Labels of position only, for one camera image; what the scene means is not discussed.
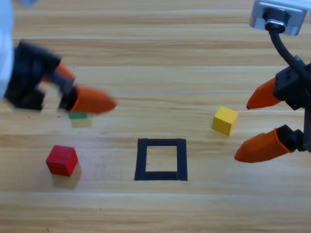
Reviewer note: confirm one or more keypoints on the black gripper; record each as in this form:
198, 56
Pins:
296, 92
24, 72

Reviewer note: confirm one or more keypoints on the green wooden cube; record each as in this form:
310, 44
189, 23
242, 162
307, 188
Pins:
79, 116

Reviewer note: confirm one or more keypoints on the yellow wooden cube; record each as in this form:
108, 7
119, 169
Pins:
224, 121

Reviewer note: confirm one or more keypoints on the red wooden cube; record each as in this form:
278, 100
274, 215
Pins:
62, 161

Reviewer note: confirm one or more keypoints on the black tape square outline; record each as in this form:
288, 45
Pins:
141, 160

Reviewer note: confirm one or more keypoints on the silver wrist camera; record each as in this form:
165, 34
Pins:
294, 21

